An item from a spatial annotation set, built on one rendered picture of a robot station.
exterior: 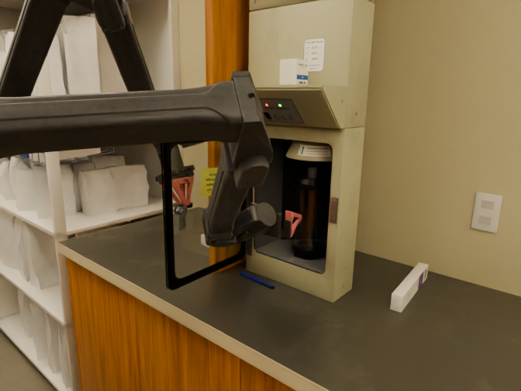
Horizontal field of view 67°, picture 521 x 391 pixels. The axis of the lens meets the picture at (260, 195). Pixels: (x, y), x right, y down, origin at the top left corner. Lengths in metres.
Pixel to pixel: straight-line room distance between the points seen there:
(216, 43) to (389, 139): 0.65
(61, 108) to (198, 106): 0.14
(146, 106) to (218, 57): 0.72
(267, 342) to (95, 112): 0.66
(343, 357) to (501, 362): 0.33
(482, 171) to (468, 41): 0.38
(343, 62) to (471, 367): 0.73
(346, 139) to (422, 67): 0.46
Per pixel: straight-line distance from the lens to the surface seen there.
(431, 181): 1.38
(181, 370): 1.25
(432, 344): 1.04
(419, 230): 1.43
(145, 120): 0.46
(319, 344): 0.96
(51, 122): 0.47
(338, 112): 0.96
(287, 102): 0.98
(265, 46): 1.15
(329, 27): 1.04
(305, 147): 1.09
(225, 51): 1.19
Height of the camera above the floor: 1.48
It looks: 14 degrees down
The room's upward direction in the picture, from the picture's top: 1 degrees clockwise
